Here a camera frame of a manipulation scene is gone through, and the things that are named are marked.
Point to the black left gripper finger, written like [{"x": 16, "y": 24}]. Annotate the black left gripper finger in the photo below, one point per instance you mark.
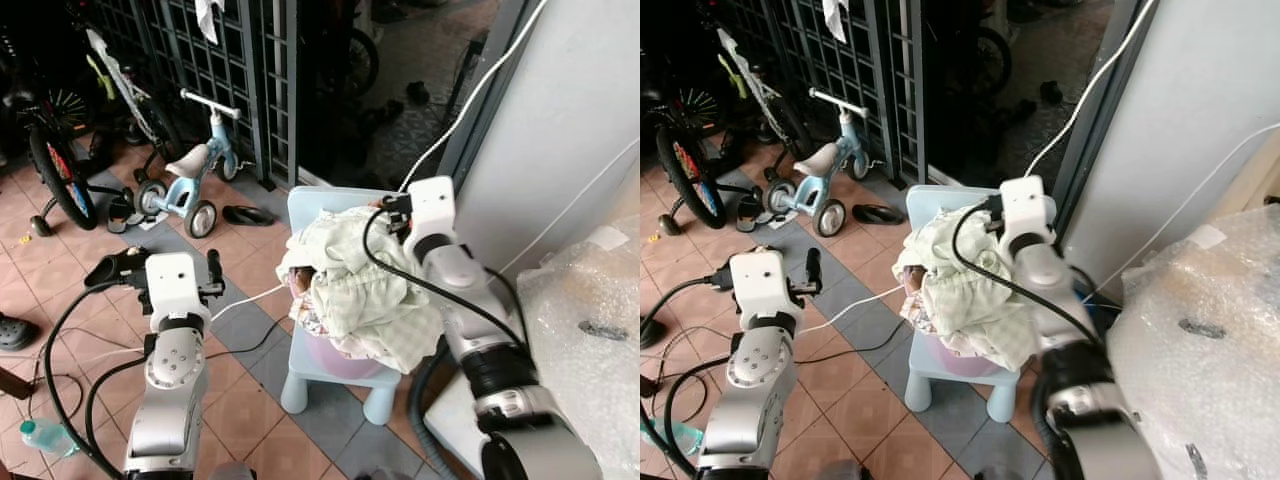
[
  {"x": 110, "y": 268},
  {"x": 214, "y": 265},
  {"x": 814, "y": 265},
  {"x": 720, "y": 278}
]

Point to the pale green checked cloth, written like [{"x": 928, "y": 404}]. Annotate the pale green checked cloth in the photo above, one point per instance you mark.
[
  {"x": 370, "y": 290},
  {"x": 970, "y": 290}
]

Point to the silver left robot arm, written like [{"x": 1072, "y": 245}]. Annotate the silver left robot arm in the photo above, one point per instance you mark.
[
  {"x": 750, "y": 400},
  {"x": 170, "y": 400}
]

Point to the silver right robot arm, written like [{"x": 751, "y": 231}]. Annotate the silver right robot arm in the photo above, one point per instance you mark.
[
  {"x": 1075, "y": 330},
  {"x": 480, "y": 320}
]

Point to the bubble wrapped washing machine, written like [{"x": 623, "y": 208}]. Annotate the bubble wrapped washing machine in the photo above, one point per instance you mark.
[
  {"x": 585, "y": 350},
  {"x": 1200, "y": 360}
]

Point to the black sandal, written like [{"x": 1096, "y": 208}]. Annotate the black sandal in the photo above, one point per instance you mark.
[
  {"x": 120, "y": 212},
  {"x": 750, "y": 212}
]

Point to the black slipper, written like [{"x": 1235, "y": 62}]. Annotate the black slipper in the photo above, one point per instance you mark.
[
  {"x": 877, "y": 213},
  {"x": 247, "y": 215}
]

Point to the light blue plastic stool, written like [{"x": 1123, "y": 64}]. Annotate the light blue plastic stool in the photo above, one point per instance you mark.
[
  {"x": 305, "y": 205},
  {"x": 925, "y": 205}
]

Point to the floral patterned cloth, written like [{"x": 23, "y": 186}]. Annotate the floral patterned cloth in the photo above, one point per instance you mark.
[
  {"x": 915, "y": 290},
  {"x": 300, "y": 290}
]

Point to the black clog shoe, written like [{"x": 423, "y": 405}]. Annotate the black clog shoe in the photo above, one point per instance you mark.
[
  {"x": 15, "y": 332},
  {"x": 648, "y": 335}
]

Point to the light blue child tricycle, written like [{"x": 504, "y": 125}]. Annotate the light blue child tricycle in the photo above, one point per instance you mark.
[
  {"x": 820, "y": 170},
  {"x": 195, "y": 170}
]

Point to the dark shoe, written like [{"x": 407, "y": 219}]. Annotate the dark shoe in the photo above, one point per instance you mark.
[
  {"x": 417, "y": 93},
  {"x": 1051, "y": 92}
]

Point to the pink plastic basin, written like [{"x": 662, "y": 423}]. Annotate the pink plastic basin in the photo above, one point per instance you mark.
[{"x": 340, "y": 360}]

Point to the clear plastic water bottle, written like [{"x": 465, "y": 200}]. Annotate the clear plastic water bottle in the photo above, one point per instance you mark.
[
  {"x": 48, "y": 437},
  {"x": 680, "y": 437}
]

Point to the grey robot foot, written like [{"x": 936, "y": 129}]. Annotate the grey robot foot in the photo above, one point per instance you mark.
[
  {"x": 230, "y": 472},
  {"x": 838, "y": 471}
]

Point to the black metal grille gate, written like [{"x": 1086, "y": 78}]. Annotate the black metal grille gate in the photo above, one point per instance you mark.
[
  {"x": 850, "y": 70},
  {"x": 220, "y": 70}
]

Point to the white rag on gate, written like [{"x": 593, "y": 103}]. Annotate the white rag on gate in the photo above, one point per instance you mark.
[
  {"x": 208, "y": 18},
  {"x": 835, "y": 18}
]

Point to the beige cabinet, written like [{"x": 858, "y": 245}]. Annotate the beige cabinet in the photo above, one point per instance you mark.
[{"x": 1260, "y": 180}]

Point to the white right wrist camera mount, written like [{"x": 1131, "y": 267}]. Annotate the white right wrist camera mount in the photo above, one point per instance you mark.
[
  {"x": 1028, "y": 205},
  {"x": 435, "y": 205}
]

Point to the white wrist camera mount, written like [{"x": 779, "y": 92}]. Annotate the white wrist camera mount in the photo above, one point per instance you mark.
[
  {"x": 762, "y": 280},
  {"x": 178, "y": 280},
  {"x": 1028, "y": 205},
  {"x": 435, "y": 205}
]

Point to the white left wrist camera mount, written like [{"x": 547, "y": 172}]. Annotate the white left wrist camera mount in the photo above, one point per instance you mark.
[
  {"x": 762, "y": 280},
  {"x": 178, "y": 280}
]

